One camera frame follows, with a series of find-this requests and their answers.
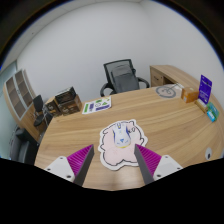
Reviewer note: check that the small blue wipes packet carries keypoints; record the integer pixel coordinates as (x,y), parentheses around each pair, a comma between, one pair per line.
(210,116)

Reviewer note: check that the dark grey chair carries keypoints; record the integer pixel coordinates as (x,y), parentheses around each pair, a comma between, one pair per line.
(21,145)

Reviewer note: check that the grey sheet with round print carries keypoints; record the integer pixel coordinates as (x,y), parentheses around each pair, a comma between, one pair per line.
(166,91)

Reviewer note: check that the green white printed leaflet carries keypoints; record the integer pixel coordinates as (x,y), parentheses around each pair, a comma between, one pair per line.
(96,105)

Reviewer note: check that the wooden side desk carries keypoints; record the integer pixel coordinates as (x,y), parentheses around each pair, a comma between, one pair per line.
(170,75)

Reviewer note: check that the brown wooden box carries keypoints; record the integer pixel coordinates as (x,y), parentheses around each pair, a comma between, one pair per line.
(190,95)

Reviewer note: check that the black cardboard box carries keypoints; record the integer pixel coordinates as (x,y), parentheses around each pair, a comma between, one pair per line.
(65,95)

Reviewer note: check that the small black swivel chair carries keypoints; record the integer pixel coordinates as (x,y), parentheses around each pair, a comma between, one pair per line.
(39,108)

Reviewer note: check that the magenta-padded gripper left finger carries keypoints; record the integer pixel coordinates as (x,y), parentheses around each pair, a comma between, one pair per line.
(61,166)

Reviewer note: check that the dark brown cardboard box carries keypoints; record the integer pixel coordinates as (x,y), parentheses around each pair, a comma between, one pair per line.
(71,106)

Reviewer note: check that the purple standing pouch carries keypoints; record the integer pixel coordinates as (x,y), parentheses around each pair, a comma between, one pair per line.
(205,89)

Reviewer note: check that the green teal wipes packet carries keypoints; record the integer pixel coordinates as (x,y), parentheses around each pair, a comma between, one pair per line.
(214,110)

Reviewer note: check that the black mesh office chair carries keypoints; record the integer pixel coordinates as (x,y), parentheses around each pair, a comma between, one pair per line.
(123,78)

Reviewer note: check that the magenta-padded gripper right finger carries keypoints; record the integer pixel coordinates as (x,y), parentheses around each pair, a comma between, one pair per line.
(166,165)

